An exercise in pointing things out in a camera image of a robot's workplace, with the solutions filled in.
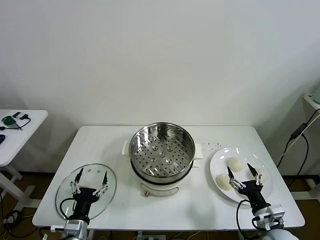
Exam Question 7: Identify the steel perforated steamer basket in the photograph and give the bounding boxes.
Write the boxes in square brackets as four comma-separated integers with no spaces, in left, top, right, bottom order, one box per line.
[121,121,204,181]

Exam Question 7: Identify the white round plate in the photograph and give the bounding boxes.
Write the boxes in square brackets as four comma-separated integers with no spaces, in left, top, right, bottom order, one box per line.
[209,147,274,204]

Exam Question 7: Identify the white side table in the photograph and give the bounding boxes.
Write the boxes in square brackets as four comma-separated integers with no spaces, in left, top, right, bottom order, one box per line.
[0,109,49,213]

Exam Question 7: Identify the black power adapter cable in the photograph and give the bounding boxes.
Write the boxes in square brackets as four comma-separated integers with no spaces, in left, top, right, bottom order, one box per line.
[276,107,320,177]

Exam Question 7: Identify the white steamed baozi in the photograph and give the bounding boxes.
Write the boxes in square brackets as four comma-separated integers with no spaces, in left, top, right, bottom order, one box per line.
[215,173,234,191]
[226,156,245,173]
[248,166,269,185]

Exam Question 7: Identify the round glass pot lid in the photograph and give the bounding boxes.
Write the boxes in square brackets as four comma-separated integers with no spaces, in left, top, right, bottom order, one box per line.
[55,163,118,221]

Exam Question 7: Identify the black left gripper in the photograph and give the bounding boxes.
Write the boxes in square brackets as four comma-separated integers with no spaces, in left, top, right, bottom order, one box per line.
[70,167,109,220]

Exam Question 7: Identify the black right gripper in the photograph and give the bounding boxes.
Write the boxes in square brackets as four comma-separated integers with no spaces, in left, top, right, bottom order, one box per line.
[226,163,270,211]

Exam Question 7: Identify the white electric cooking pot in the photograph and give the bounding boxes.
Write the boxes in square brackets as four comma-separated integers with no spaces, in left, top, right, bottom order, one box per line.
[131,159,202,198]

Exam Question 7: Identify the black floor cables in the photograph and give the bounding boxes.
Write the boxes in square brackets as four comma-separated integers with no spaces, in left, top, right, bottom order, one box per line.
[0,192,26,232]

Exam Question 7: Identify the white shelf table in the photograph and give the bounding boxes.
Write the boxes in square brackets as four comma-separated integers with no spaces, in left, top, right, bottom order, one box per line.
[303,92,320,112]

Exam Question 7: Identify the dark crumbs scatter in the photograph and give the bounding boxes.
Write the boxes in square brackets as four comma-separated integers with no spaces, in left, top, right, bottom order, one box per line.
[201,140,222,151]

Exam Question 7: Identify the right wrist silver bracket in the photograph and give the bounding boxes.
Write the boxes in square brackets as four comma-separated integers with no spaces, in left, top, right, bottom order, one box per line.
[268,204,286,226]

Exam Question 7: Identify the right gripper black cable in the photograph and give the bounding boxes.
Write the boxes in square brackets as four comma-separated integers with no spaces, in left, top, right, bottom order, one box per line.
[236,199,254,240]

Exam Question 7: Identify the thin black adapter cable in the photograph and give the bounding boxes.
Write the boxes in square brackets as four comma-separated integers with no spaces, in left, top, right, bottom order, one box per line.
[0,113,32,131]

